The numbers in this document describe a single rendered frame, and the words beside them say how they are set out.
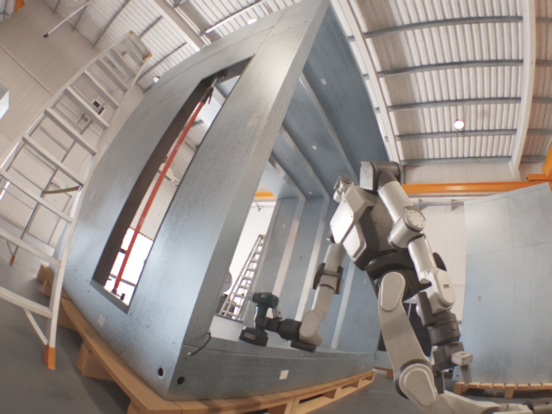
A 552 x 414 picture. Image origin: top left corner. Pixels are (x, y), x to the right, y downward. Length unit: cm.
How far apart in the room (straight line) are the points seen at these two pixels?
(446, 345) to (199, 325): 74
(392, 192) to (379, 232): 16
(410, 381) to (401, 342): 15
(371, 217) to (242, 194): 49
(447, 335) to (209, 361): 75
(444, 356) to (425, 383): 19
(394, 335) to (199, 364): 66
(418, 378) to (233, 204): 85
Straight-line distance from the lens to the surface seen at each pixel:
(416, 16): 820
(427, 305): 77
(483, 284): 430
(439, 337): 76
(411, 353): 96
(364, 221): 101
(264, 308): 116
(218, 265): 90
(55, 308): 126
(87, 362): 127
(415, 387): 92
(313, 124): 369
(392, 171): 104
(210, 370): 100
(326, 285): 110
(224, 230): 90
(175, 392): 94
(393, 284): 95
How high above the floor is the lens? 53
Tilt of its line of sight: 25 degrees up
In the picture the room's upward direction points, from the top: 17 degrees clockwise
